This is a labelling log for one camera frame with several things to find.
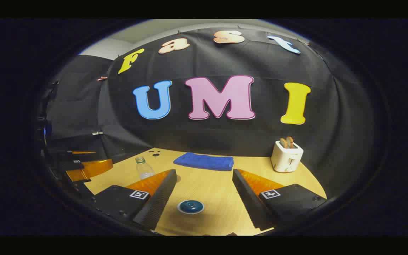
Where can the silver metal clip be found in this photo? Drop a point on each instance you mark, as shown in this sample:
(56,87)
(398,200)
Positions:
(97,133)

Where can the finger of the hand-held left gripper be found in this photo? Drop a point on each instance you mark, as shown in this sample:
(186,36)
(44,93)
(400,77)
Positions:
(83,156)
(90,170)

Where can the clear plastic water bottle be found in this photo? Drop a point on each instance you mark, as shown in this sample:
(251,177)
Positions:
(143,170)

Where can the white toaster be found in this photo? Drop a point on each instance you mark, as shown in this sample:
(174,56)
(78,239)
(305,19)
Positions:
(285,159)

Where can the toast slice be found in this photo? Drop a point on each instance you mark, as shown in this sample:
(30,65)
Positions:
(283,143)
(290,142)

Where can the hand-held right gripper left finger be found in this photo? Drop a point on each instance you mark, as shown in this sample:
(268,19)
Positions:
(156,202)

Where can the blue folded towel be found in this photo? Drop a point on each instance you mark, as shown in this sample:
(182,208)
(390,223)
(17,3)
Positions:
(204,162)

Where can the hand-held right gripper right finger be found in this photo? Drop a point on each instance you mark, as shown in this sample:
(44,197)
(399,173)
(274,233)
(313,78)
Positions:
(251,202)

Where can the black backdrop cloth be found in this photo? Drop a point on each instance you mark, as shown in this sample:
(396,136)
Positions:
(225,138)

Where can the copper clip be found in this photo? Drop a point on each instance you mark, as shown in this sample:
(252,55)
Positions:
(102,78)

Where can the dark blue teacup lid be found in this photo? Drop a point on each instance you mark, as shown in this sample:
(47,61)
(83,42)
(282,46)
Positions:
(191,206)

